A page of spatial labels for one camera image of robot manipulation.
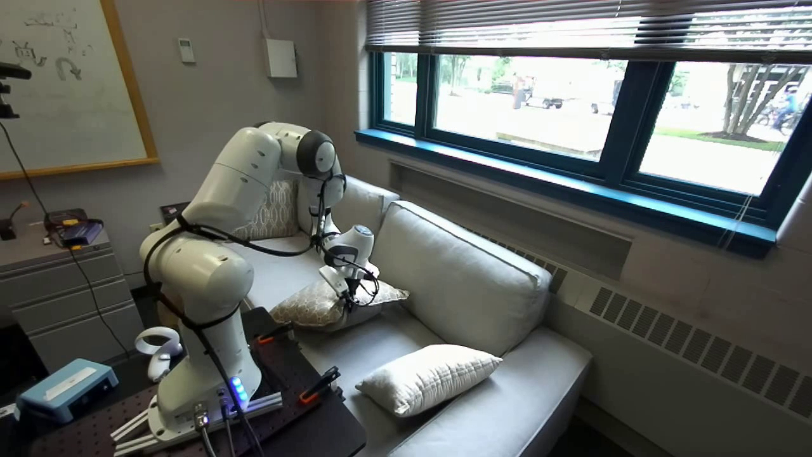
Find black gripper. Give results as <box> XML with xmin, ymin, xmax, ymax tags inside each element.
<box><xmin>319</xmin><ymin>260</ymin><xmax>377</xmax><ymax>311</ymax></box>

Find wood framed whiteboard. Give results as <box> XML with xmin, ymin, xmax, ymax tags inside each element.
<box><xmin>0</xmin><ymin>0</ymin><xmax>161</xmax><ymax>183</ymax></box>

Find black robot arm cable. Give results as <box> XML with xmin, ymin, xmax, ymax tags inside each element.
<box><xmin>138</xmin><ymin>166</ymin><xmax>381</xmax><ymax>311</ymax></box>

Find white wall box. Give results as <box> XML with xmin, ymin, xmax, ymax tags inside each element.
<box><xmin>264</xmin><ymin>32</ymin><xmax>301</xmax><ymax>83</ymax></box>

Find small white pillow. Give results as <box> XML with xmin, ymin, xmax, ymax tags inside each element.
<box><xmin>355</xmin><ymin>340</ymin><xmax>504</xmax><ymax>420</ymax></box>

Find grey drawer cabinet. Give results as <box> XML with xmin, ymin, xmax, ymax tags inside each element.
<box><xmin>0</xmin><ymin>221</ymin><xmax>147</xmax><ymax>376</ymax></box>

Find orange black clamp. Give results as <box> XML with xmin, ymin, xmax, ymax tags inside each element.
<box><xmin>296</xmin><ymin>362</ymin><xmax>341</xmax><ymax>407</ymax></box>
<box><xmin>250</xmin><ymin>324</ymin><xmax>293</xmax><ymax>348</ymax></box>

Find small white thermostat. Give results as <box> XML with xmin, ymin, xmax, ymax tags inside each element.
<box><xmin>175</xmin><ymin>36</ymin><xmax>199</xmax><ymax>69</ymax></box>

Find black camera on tripod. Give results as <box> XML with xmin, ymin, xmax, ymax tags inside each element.
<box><xmin>0</xmin><ymin>61</ymin><xmax>34</xmax><ymax>121</ymax></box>

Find wall radiator vent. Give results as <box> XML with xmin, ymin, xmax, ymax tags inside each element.
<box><xmin>517</xmin><ymin>249</ymin><xmax>812</xmax><ymax>425</ymax></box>

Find grey fabric couch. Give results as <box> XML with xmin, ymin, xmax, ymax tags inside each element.
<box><xmin>210</xmin><ymin>173</ymin><xmax>594</xmax><ymax>457</ymax></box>

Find white VR controller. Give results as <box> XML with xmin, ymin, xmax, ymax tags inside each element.
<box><xmin>131</xmin><ymin>324</ymin><xmax>185</xmax><ymax>386</ymax></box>

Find wide teal window frame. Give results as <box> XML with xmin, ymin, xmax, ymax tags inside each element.
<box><xmin>352</xmin><ymin>46</ymin><xmax>812</xmax><ymax>260</ymax></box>

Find small dark electronic device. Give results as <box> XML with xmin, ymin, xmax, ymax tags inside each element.
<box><xmin>42</xmin><ymin>204</ymin><xmax>109</xmax><ymax>250</ymax></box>

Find grey window blinds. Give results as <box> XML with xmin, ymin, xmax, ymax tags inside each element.
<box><xmin>362</xmin><ymin>0</ymin><xmax>812</xmax><ymax>62</ymax></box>

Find black robot table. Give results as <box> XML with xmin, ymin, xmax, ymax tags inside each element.
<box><xmin>22</xmin><ymin>303</ymin><xmax>367</xmax><ymax>457</ymax></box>

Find big beige patterned pillow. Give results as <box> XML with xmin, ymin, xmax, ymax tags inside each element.
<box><xmin>269</xmin><ymin>268</ymin><xmax>410</xmax><ymax>333</ymax></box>

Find white quilted pillow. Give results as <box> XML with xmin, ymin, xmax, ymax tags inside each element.
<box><xmin>240</xmin><ymin>173</ymin><xmax>301</xmax><ymax>240</ymax></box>

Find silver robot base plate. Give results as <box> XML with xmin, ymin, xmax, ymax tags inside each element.
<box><xmin>109</xmin><ymin>387</ymin><xmax>287</xmax><ymax>457</ymax></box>

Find light blue box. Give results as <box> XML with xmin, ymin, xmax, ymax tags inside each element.
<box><xmin>14</xmin><ymin>354</ymin><xmax>122</xmax><ymax>425</ymax></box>

